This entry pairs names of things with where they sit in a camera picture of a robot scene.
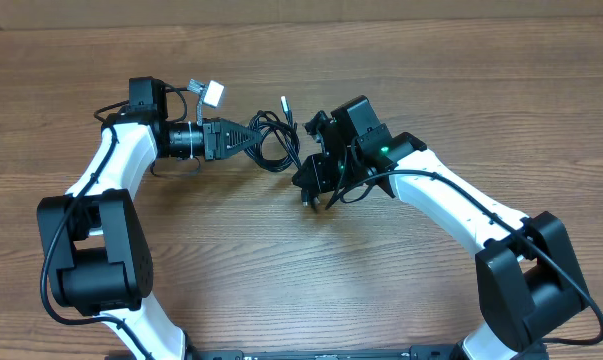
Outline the black USB-A cable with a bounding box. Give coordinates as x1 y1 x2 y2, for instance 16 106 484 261
243 109 322 213

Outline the black USB-C cable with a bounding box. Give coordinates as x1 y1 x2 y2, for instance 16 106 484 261
245 95 305 174

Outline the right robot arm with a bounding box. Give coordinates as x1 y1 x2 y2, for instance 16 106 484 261
292 96 592 359

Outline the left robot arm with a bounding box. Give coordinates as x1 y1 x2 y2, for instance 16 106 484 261
37 77 262 359

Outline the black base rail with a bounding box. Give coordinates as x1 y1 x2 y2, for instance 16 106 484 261
184 344 469 360

